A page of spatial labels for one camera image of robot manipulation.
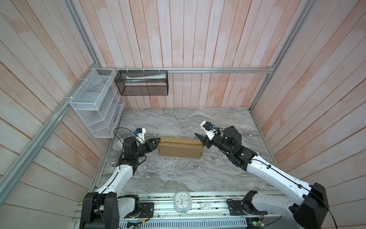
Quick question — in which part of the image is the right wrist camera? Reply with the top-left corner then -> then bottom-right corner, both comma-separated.
200,121 -> 222,140

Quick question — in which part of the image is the white paper in basket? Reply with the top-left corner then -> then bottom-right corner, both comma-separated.
125,73 -> 167,83

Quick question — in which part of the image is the pale blue alarm clock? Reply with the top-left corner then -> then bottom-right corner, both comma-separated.
173,191 -> 192,213

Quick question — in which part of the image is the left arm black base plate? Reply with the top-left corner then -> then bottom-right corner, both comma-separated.
125,202 -> 154,219

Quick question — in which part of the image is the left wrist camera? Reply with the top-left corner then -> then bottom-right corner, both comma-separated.
134,128 -> 146,144

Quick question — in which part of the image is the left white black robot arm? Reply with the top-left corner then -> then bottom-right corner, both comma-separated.
79,136 -> 161,229

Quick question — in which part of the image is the brown cardboard box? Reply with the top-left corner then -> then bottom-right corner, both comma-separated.
158,137 -> 203,159

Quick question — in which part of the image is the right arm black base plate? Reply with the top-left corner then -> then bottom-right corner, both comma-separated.
226,198 -> 268,216

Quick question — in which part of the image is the white wire mesh shelf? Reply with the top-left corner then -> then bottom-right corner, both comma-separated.
70,68 -> 125,138

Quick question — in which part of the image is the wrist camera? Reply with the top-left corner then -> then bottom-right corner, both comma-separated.
200,121 -> 222,140
134,128 -> 146,144

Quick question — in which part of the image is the small white label card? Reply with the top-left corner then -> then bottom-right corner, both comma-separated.
200,203 -> 212,210

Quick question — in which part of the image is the aluminium front rail frame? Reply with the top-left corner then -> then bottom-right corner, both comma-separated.
71,191 -> 309,229

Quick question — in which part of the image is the black mesh wall basket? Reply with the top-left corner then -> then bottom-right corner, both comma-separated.
114,70 -> 169,96

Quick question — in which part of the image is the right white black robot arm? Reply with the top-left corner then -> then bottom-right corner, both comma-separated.
196,121 -> 330,229

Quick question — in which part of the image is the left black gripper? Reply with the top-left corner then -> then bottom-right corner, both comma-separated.
133,138 -> 161,158

